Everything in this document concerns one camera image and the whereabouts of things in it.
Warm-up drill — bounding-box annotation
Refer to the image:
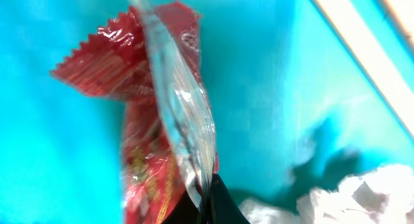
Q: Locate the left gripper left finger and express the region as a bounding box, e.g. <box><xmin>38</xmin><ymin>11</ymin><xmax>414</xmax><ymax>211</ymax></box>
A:
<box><xmin>162</xmin><ymin>192</ymin><xmax>207</xmax><ymax>224</ymax></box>

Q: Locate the teal plastic tray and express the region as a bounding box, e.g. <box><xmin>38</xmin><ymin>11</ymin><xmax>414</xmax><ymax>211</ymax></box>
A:
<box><xmin>1</xmin><ymin>0</ymin><xmax>413</xmax><ymax>223</ymax></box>

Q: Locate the red snack wrapper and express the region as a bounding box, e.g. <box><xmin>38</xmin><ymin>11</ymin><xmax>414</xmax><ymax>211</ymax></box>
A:
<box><xmin>52</xmin><ymin>0</ymin><xmax>217</xmax><ymax>223</ymax></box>

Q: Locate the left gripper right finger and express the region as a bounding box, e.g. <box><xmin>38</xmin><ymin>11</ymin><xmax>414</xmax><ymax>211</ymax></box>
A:
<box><xmin>207</xmin><ymin>174</ymin><xmax>250</xmax><ymax>224</ymax></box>

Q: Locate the left wooden chopstick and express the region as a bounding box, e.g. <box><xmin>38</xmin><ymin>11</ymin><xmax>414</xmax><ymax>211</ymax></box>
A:
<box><xmin>313</xmin><ymin>0</ymin><xmax>413</xmax><ymax>137</ymax></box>

